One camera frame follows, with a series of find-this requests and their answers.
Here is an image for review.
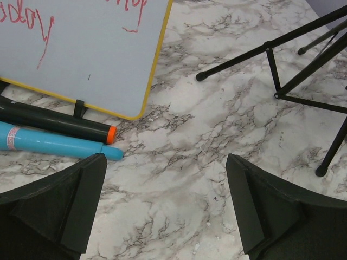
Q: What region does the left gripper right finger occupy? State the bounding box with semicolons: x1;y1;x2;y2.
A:
226;154;346;259

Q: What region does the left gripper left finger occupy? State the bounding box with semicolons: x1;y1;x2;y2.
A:
1;153;106;259

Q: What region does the blue-headed microphone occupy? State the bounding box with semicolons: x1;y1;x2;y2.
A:
1;122;124;161

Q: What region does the black microphone orange tip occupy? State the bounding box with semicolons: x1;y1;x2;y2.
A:
1;96;117;145

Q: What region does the black tripod music stand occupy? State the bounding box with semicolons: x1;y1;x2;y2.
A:
198;1;346;179

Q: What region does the yellow-framed whiteboard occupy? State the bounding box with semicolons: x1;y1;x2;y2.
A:
1;1;172;120

